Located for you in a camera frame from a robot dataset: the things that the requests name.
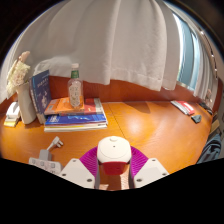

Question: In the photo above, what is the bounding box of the yellow book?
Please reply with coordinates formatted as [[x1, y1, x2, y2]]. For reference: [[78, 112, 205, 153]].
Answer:
[[3, 116, 20, 128]]

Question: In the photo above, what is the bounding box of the white flower bouquet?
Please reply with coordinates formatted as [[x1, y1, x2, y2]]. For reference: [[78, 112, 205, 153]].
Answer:
[[5, 50, 32, 98]]

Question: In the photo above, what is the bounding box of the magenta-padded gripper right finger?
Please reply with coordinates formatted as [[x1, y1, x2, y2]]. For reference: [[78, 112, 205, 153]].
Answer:
[[127, 145, 170, 190]]

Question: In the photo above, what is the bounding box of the black backpack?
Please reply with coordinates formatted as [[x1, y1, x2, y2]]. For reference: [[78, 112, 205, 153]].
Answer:
[[196, 133, 223, 164]]

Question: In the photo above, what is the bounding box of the red and white charger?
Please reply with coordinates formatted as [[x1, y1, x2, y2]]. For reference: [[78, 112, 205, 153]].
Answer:
[[96, 135, 132, 177]]

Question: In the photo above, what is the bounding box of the red booklet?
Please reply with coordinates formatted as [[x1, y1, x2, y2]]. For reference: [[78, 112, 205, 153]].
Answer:
[[170, 99, 196, 116]]

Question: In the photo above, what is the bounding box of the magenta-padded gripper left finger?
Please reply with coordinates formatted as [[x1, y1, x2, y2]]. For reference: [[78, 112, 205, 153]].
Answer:
[[58, 145, 102, 190]]

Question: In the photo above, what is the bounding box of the blue flat book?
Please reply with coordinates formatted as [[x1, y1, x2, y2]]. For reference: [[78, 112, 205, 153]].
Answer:
[[43, 113, 109, 133]]

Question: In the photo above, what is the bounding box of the white ceramic vase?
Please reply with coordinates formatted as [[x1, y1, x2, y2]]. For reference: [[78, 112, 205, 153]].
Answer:
[[15, 81, 37, 125]]

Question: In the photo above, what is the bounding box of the window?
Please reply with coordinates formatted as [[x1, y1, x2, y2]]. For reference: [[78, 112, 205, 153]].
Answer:
[[176, 13, 204, 91]]

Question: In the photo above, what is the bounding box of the small dark object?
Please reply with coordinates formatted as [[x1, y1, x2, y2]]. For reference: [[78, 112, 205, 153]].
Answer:
[[191, 114, 203, 124]]

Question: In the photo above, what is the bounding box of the clear bottle green cap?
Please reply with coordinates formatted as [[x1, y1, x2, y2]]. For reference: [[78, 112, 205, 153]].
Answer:
[[67, 62, 85, 109]]

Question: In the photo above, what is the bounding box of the blue upright book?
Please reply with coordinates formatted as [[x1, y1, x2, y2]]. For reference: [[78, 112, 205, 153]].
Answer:
[[29, 69, 53, 125]]

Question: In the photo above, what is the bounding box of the orange book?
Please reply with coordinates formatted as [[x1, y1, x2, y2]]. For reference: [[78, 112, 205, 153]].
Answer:
[[43, 96, 105, 117]]

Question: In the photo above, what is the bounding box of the white curtain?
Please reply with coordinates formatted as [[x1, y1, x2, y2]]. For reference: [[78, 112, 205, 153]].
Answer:
[[0, 0, 218, 104]]

